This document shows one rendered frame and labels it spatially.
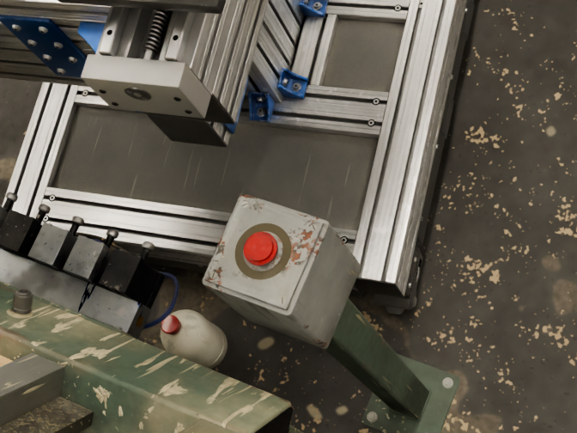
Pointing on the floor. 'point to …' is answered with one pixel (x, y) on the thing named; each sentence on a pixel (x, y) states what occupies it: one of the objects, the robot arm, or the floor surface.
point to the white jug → (193, 338)
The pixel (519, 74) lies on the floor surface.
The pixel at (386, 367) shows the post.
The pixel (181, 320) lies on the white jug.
